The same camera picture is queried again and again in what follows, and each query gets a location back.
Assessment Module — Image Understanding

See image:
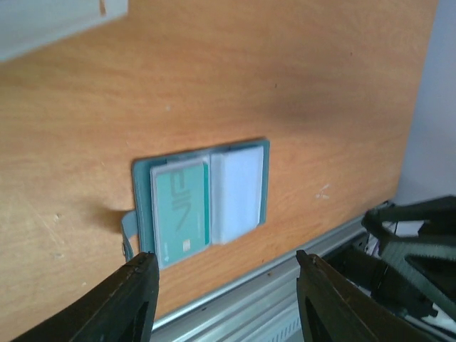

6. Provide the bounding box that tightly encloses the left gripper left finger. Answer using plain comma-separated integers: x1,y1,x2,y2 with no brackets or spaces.
14,252,160,341

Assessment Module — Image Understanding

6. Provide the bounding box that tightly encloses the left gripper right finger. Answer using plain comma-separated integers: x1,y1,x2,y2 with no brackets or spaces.
296,250,437,342

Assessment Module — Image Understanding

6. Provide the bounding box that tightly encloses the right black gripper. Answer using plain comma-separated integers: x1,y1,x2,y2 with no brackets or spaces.
327,195,455,320

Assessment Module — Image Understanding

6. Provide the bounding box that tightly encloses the teal leather card holder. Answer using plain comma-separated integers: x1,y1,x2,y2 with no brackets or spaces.
121,138,270,269

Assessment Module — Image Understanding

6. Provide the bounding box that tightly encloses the white plastic bin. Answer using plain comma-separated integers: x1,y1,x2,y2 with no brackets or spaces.
1,0,129,63

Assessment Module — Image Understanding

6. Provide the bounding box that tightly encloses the aluminium front rail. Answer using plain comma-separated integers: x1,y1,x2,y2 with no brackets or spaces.
149,213,371,342

